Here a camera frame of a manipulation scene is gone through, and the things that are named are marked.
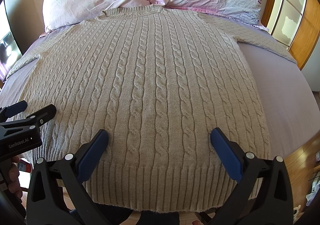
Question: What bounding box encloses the beige cable-knit sweater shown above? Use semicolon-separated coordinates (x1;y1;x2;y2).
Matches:
9;5;293;213

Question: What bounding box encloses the person's left hand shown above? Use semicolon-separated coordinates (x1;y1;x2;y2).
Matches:
8;156;23;203

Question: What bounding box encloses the lavender bed sheet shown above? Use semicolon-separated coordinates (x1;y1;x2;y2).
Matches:
1;23;319;164

